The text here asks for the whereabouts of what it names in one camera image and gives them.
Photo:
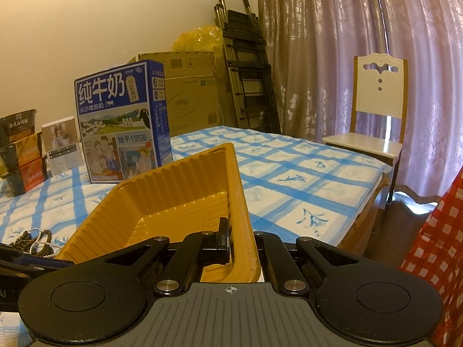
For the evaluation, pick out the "yellow instant noodle bowl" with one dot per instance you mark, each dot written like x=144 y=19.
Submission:
x=21 y=150

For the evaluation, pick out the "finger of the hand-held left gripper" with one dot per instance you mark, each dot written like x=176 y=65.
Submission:
x=32 y=261

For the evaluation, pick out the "white wooden chair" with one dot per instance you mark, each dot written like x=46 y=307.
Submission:
x=376 y=94

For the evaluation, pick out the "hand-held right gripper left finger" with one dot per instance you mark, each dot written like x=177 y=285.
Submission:
x=222 y=245

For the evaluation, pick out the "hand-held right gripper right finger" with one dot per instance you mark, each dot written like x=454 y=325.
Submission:
x=266 y=246

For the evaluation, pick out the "blue milk carton box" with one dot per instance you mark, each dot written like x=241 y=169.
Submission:
x=108 y=94

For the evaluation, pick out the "red checkered cloth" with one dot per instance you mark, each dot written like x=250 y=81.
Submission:
x=441 y=242

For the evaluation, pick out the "small white product box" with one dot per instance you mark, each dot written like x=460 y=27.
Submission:
x=61 y=144

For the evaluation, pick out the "blue checkered tablecloth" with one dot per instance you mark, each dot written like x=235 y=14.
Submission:
x=307 y=173

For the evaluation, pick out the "plain cardboard box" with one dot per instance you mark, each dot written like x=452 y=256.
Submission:
x=181 y=65

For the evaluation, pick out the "yellow plastic bag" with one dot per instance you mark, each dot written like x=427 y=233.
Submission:
x=199 y=39

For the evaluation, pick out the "black instant noodle bowl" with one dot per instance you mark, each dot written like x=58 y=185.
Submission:
x=18 y=124

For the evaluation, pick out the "yellow plastic tray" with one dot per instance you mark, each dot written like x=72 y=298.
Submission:
x=162 y=188

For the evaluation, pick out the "printed cardboard box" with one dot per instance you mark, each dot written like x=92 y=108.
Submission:
x=191 y=104

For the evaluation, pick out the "purple patterned curtain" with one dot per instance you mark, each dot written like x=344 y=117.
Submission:
x=325 y=43

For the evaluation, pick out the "folding step ladder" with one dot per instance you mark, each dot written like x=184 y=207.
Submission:
x=249 y=79

